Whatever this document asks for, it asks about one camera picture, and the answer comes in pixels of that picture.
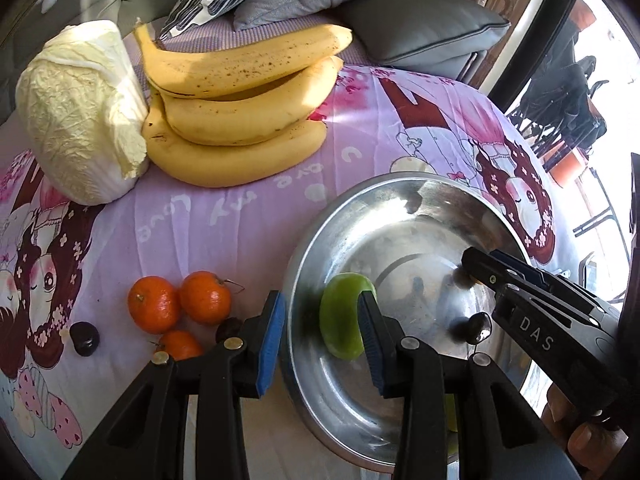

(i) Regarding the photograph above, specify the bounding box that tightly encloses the green apple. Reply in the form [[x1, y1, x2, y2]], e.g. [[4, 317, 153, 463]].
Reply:
[[319, 272, 376, 361]]

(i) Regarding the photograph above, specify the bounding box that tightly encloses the tangerine with stem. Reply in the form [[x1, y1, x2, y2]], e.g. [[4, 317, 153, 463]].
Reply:
[[179, 271, 232, 326]]

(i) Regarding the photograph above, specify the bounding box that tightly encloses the orange tangerine front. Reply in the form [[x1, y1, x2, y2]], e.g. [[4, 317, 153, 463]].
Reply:
[[157, 330, 204, 361]]

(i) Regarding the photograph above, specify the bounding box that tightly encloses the orange tangerine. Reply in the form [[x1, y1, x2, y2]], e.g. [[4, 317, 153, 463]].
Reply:
[[127, 276, 182, 335], [157, 330, 204, 361]]

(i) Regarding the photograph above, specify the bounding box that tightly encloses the person right hand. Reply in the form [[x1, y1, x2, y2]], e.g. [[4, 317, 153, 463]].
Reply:
[[541, 384, 628, 479]]

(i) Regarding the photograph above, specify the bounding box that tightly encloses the silver metal plate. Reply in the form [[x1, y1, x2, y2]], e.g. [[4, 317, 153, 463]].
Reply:
[[280, 172, 525, 474]]

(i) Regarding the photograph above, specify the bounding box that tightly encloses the dark plum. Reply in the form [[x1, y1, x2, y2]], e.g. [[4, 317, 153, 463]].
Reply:
[[70, 322, 100, 358]]

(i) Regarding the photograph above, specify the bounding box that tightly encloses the yellow banana bottom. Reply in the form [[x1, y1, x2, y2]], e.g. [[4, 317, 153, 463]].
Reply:
[[141, 90, 328, 188]]

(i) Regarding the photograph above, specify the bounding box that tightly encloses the yellow banana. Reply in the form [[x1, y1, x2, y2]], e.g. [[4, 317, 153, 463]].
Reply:
[[141, 90, 328, 188], [160, 56, 343, 146], [134, 24, 352, 99]]

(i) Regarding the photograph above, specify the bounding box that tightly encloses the pink cartoon tablecloth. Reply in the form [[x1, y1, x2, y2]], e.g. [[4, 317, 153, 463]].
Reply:
[[1, 66, 578, 479]]

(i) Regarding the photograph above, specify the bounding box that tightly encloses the yellow banana middle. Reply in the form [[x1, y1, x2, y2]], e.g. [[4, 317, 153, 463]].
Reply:
[[160, 56, 343, 146]]

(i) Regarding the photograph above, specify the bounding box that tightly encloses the yellow banana top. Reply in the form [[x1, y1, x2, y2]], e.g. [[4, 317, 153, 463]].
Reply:
[[134, 24, 352, 99]]

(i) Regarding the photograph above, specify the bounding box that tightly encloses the napa cabbage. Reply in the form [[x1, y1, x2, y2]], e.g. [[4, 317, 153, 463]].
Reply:
[[15, 20, 148, 206]]

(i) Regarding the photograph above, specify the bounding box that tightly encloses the grey sofa seat cushion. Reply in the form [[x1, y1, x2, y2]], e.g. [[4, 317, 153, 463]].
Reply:
[[336, 0, 510, 84]]

